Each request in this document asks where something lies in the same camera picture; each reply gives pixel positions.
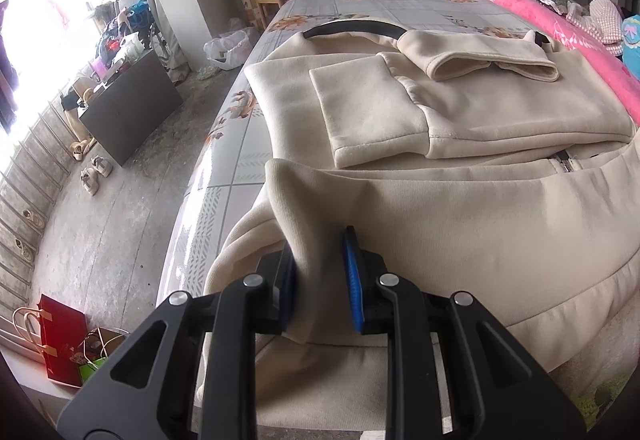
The pink floral blanket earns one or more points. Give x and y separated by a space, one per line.
575 45

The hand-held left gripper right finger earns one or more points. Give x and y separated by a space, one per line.
352 285

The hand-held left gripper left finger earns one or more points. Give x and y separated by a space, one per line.
235 320

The metal window railing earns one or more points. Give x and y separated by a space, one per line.
25 200

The pink checkered cloth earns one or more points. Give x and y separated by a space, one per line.
600 20

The dark cabinet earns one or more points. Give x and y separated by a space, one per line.
130 105

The red gift bag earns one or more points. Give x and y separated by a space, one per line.
62 340

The cream zip jacket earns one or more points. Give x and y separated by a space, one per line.
450 220

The beige slipper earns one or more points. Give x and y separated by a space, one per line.
25 249
34 216

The blue cartoon print blanket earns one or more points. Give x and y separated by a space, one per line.
631 35

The white plastic bag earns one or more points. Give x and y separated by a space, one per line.
227 50

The green shopping bag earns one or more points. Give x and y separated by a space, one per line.
97 362

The wheelchair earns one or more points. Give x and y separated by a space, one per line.
160 40

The green fluffy cloth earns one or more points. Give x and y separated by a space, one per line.
600 402

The beige high heel shoes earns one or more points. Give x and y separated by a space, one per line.
81 149

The blue bag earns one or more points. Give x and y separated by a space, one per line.
136 14

